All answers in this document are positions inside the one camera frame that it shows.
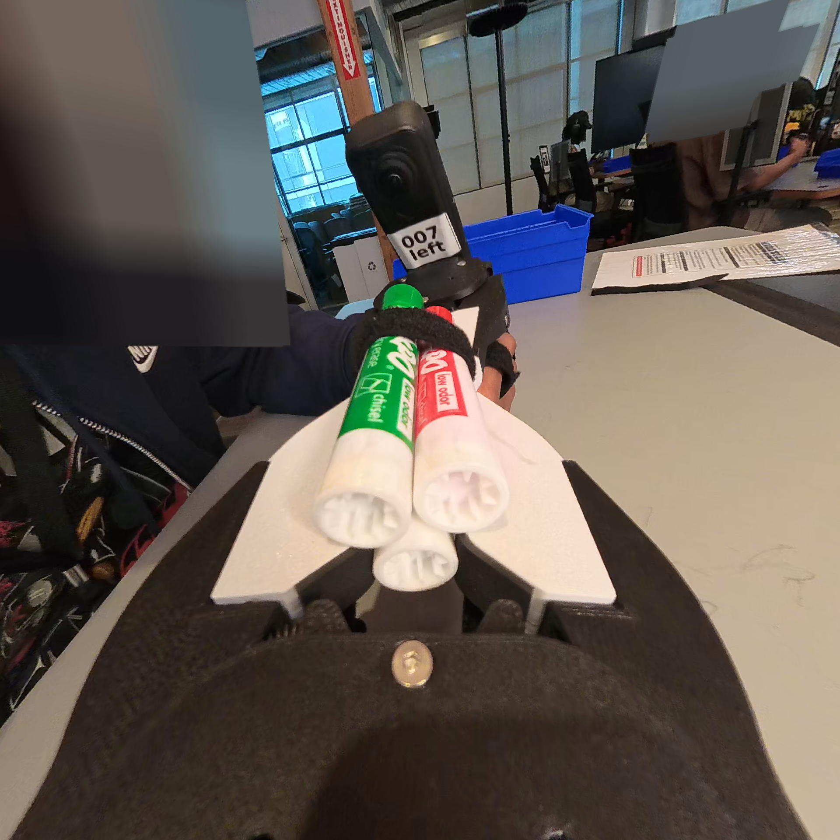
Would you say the dark zip jacket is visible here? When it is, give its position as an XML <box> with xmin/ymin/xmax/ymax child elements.
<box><xmin>0</xmin><ymin>342</ymin><xmax>263</xmax><ymax>526</ymax></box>

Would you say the thin black strap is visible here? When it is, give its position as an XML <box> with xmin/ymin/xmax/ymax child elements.
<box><xmin>347</xmin><ymin>308</ymin><xmax>481</xmax><ymax>384</ymax></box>

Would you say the red dry erase marker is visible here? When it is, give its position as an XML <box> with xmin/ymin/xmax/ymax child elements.
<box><xmin>411</xmin><ymin>305</ymin><xmax>511</xmax><ymax>534</ymax></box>

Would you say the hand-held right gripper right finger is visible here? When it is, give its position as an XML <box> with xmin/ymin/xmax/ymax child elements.
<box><xmin>460</xmin><ymin>394</ymin><xmax>618</xmax><ymax>632</ymax></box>

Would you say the blue plastic bin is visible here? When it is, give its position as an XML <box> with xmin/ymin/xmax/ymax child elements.
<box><xmin>392</xmin><ymin>204</ymin><xmax>594</xmax><ymax>305</ymax></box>

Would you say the white recycling bin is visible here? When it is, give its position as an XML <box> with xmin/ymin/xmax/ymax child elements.
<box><xmin>329</xmin><ymin>230</ymin><xmax>397</xmax><ymax>303</ymax></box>

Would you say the black computer monitor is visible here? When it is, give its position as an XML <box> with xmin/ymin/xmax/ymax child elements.
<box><xmin>590</xmin><ymin>46</ymin><xmax>665</xmax><ymax>154</ymax></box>

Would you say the black ceiling lamp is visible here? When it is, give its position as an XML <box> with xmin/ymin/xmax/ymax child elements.
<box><xmin>465</xmin><ymin>0</ymin><xmax>530</xmax><ymax>39</ymax></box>

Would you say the green dry erase marker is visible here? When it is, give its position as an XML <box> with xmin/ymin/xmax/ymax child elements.
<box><xmin>372</xmin><ymin>519</ymin><xmax>462</xmax><ymax>593</ymax></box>
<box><xmin>314</xmin><ymin>283</ymin><xmax>429</xmax><ymax>551</ymax></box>

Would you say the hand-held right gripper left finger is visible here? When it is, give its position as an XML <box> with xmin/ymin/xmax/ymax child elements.
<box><xmin>210</xmin><ymin>398</ymin><xmax>376</xmax><ymax>618</ymax></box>

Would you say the wooden post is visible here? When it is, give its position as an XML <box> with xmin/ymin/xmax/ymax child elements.
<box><xmin>315</xmin><ymin>0</ymin><xmax>384</xmax><ymax>128</ymax></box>

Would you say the printed paper sheet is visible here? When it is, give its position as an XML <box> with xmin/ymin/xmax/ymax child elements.
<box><xmin>591</xmin><ymin>224</ymin><xmax>840</xmax><ymax>294</ymax></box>

